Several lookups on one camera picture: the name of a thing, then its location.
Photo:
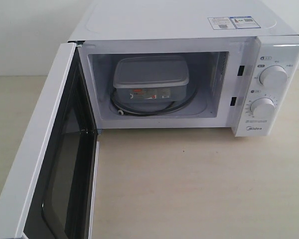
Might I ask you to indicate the white plastic food container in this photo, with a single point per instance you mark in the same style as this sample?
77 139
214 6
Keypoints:
162 78

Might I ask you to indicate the white microwave door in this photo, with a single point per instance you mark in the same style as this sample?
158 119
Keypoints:
50 190

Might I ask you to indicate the white microwave oven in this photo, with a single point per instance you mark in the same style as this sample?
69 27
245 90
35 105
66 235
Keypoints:
225 65

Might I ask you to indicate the white lower microwave knob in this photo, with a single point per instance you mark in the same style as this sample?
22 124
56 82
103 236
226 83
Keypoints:
262 108

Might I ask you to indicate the white microwave knob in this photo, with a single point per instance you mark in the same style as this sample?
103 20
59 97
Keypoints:
273 77
262 108

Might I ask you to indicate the white upper microwave knob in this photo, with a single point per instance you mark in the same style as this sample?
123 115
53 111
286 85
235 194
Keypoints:
273 77

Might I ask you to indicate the blue white label sticker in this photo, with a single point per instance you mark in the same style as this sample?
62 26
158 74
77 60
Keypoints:
233 22

